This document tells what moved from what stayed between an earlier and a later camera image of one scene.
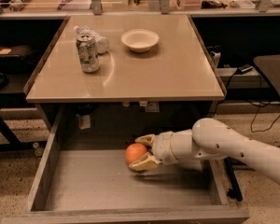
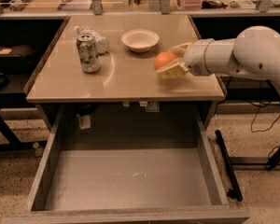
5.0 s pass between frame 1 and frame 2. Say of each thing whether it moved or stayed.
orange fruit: moved
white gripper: moved
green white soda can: stayed
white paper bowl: stayed
